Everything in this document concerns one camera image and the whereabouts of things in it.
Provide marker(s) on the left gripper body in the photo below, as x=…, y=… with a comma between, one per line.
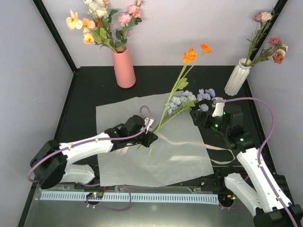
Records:
x=135, y=141

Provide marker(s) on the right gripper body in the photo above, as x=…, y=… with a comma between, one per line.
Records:
x=222, y=128

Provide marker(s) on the blue hydrangea stem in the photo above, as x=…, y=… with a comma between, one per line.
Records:
x=183, y=103

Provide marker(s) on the white wrapping paper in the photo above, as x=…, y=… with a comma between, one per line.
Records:
x=179, y=153

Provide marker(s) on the orange poppy stem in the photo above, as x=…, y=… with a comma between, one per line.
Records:
x=189, y=60

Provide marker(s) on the mauve brown rose stem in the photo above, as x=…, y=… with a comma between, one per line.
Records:
x=276, y=52

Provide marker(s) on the pink cream rose stem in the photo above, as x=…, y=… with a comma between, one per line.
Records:
x=263, y=20

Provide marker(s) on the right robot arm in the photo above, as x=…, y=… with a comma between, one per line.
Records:
x=265, y=200

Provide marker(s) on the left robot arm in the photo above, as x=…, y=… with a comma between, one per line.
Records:
x=56, y=163

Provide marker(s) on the pink vase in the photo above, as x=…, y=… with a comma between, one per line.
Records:
x=123, y=67

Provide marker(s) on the white ribbed vase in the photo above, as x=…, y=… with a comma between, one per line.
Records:
x=237, y=77

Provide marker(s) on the flowers in pink vase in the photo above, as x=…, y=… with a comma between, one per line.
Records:
x=98, y=30

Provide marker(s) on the right circuit board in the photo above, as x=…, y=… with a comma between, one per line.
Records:
x=228, y=196

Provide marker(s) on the circuit board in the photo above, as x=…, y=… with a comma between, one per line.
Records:
x=95, y=195
x=228, y=196

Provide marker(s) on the left circuit board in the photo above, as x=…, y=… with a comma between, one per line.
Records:
x=95, y=195

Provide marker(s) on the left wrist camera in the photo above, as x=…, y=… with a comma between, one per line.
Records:
x=148, y=123

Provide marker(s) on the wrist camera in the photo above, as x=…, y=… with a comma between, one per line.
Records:
x=218, y=105
x=148, y=123

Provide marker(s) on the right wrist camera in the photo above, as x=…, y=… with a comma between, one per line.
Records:
x=218, y=105

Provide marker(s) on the white slotted cable duct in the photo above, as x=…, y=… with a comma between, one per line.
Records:
x=133, y=197

